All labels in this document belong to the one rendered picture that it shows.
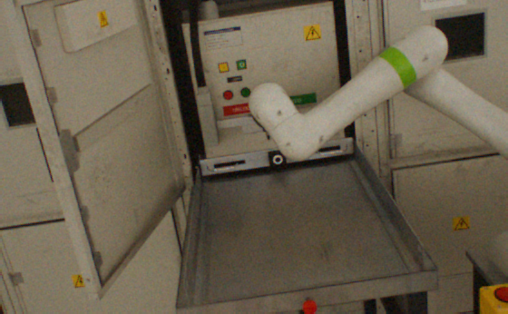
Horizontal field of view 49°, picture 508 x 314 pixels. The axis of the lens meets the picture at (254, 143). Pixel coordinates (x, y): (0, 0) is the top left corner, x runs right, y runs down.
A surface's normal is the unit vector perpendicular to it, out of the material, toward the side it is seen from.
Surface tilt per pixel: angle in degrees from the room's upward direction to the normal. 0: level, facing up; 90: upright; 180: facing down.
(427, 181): 90
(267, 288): 0
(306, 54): 90
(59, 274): 90
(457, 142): 90
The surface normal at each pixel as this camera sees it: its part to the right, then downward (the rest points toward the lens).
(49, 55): 0.96, -0.04
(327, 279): -0.14, -0.93
